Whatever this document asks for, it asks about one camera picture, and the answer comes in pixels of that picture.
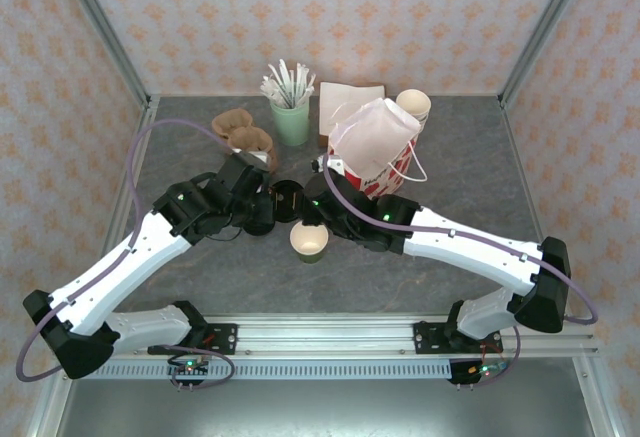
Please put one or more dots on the small circuit board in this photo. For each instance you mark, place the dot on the small circuit board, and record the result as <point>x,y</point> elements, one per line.
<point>189,367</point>
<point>482,370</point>

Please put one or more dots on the red and white paper bag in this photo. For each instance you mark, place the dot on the red and white paper bag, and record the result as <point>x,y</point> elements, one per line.
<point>375,142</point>

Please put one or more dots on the green straw holder cup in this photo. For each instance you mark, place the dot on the green straw holder cup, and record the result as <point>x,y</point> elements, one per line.
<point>291,124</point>

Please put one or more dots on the brown cardboard napkin box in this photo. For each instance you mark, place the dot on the brown cardboard napkin box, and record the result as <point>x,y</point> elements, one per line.
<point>325,142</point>

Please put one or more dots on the aluminium frame side rail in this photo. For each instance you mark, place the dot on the aluminium frame side rail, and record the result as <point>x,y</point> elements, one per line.
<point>145,122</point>
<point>525,182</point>

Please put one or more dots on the white paper cup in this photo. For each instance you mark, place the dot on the white paper cup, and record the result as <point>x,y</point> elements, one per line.
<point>412,102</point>

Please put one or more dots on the dark green coffee cup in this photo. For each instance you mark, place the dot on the dark green coffee cup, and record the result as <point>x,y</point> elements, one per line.
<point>310,239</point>

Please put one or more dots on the black plastic cup lid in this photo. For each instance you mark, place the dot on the black plastic cup lid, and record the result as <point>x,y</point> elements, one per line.
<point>287,202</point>

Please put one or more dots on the brown pulp cup carrier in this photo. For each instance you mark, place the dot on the brown pulp cup carrier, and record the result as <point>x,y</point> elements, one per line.
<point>245,139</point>

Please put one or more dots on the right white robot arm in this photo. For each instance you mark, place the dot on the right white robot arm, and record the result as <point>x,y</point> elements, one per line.
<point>475,257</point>

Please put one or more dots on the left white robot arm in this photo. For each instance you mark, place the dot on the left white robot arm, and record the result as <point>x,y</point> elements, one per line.
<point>100,277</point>

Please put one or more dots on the aluminium frame post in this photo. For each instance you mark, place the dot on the aluminium frame post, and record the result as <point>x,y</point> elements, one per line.
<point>545,37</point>
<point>105,37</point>

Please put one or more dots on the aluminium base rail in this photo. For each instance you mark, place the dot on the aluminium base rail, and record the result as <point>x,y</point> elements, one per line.
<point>325,334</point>

